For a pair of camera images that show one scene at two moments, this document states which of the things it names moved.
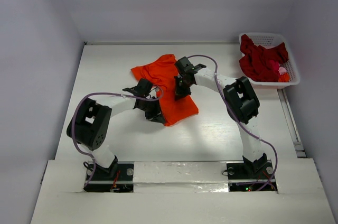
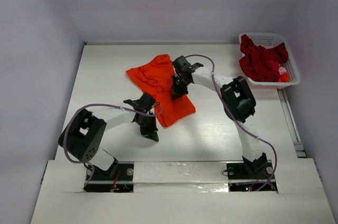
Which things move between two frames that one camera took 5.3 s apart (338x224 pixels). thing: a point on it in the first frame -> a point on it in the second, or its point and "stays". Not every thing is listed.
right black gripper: (182, 90) stays
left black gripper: (156, 115) -> (150, 132)
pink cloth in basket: (282, 70) stays
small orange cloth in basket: (284, 77) stays
